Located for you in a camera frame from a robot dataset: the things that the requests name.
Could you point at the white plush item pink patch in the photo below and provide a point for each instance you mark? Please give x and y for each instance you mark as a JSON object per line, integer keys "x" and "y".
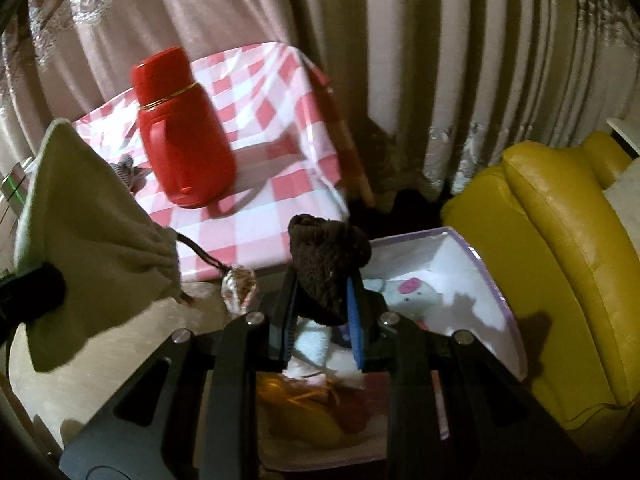
{"x": 405, "y": 295}

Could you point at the beige embroidered curtain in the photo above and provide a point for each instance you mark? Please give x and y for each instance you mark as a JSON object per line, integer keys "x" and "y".
{"x": 450, "y": 60}

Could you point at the pink white checkered tablecloth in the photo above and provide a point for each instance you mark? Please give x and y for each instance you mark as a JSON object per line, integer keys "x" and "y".
{"x": 280, "y": 110}

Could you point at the magenta cloth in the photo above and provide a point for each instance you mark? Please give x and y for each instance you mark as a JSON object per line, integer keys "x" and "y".
{"x": 357, "y": 410}

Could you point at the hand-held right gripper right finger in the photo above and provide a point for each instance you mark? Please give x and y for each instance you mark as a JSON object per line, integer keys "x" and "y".
{"x": 356, "y": 320}

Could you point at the wooden table leg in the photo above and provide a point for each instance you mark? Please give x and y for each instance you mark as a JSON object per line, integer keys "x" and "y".
{"x": 352, "y": 160}

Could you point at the red thermos jug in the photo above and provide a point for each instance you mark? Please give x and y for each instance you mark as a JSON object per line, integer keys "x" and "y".
{"x": 185, "y": 150}

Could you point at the clear crystal pendant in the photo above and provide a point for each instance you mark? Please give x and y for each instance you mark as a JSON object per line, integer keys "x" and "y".
{"x": 240, "y": 285}

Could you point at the white storage box purple edge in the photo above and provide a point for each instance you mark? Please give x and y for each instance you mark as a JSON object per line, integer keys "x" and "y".
{"x": 470, "y": 285}

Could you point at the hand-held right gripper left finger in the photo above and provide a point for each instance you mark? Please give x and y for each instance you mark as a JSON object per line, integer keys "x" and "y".
{"x": 289, "y": 330}

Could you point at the yellow leather sofa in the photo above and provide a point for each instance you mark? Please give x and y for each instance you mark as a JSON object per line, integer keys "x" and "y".
{"x": 560, "y": 260}

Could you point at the orange ribbon gift bag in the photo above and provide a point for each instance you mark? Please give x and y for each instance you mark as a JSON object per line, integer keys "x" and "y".
{"x": 295, "y": 397}

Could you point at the yellow sponge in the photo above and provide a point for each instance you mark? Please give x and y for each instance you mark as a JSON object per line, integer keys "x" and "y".
{"x": 310, "y": 427}

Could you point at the black white houndstooth cloth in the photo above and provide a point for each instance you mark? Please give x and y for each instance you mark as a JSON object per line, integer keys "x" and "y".
{"x": 127, "y": 172}

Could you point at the dark brown fuzzy sock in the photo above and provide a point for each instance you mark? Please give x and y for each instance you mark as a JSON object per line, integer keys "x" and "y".
{"x": 325, "y": 270}

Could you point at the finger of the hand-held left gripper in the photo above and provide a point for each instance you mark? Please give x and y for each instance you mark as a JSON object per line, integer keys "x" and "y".
{"x": 40, "y": 287}

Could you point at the white fluffy towel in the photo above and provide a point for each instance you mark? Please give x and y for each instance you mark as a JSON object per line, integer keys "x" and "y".
{"x": 312, "y": 347}

